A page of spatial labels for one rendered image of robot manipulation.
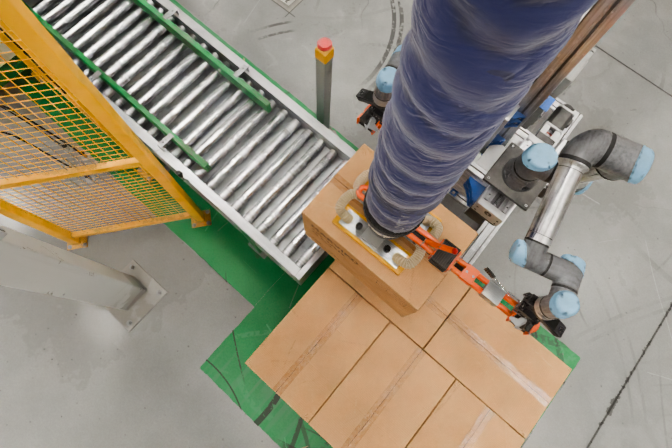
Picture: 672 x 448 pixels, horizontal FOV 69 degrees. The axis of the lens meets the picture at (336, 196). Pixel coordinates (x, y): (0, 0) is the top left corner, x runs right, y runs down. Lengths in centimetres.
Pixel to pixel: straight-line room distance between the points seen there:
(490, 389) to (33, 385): 246
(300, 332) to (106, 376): 125
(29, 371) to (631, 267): 362
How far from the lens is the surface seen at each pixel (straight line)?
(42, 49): 154
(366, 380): 243
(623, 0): 162
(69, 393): 328
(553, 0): 64
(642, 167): 168
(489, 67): 74
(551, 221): 159
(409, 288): 193
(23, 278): 215
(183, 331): 306
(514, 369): 259
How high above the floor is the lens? 296
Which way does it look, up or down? 72 degrees down
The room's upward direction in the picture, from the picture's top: 6 degrees clockwise
